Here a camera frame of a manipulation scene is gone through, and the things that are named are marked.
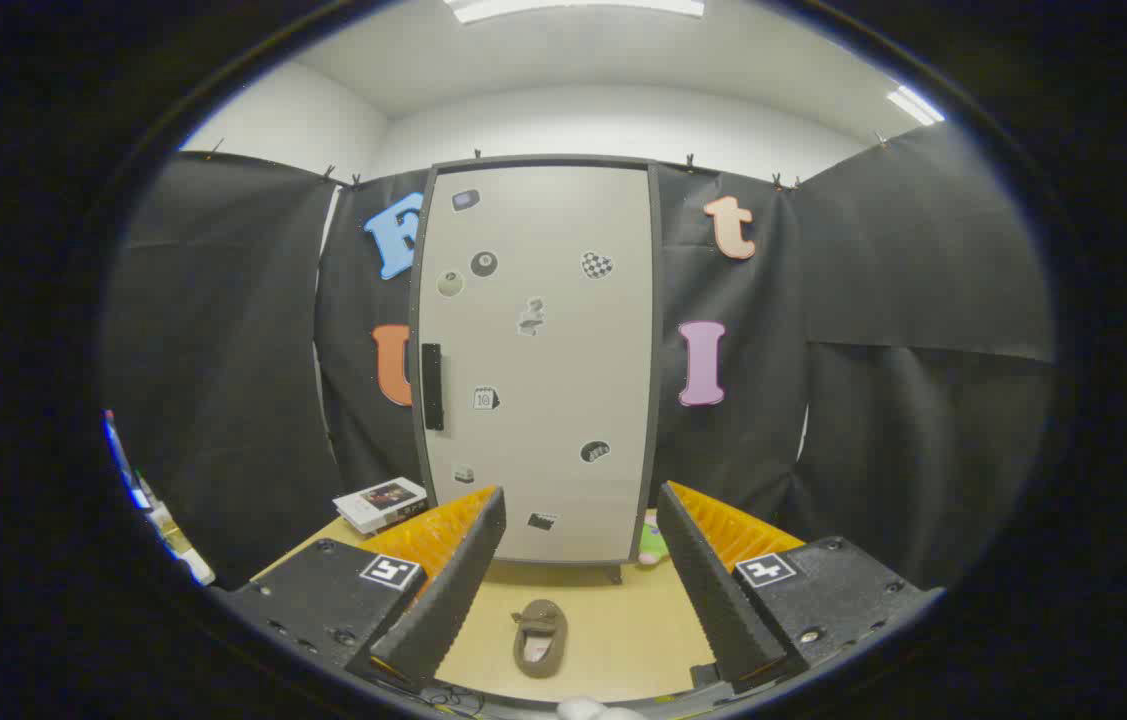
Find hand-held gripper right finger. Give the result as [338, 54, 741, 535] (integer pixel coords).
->
[656, 481, 944, 694]

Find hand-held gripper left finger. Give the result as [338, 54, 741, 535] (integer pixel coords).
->
[223, 486, 507, 693]

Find brown plush shoe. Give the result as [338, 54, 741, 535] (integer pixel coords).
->
[511, 599, 569, 679]

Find black cabinet door handle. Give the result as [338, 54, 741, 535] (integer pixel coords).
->
[421, 343, 445, 431]

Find beige shoe cabinet door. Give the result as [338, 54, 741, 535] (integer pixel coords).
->
[418, 165, 656, 563]

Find dark grey shoe cabinet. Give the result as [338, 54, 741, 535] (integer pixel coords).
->
[408, 155, 666, 584]

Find black backdrop cloth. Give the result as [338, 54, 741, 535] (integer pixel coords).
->
[103, 125, 1054, 591]

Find blue white board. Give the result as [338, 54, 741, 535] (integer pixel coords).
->
[103, 408, 154, 511]

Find small ceiling light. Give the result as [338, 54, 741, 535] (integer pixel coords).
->
[886, 85, 946, 127]

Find long ceiling light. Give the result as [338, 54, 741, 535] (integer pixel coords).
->
[443, 0, 706, 25]

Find black cable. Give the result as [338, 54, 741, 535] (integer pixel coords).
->
[418, 685, 484, 716]

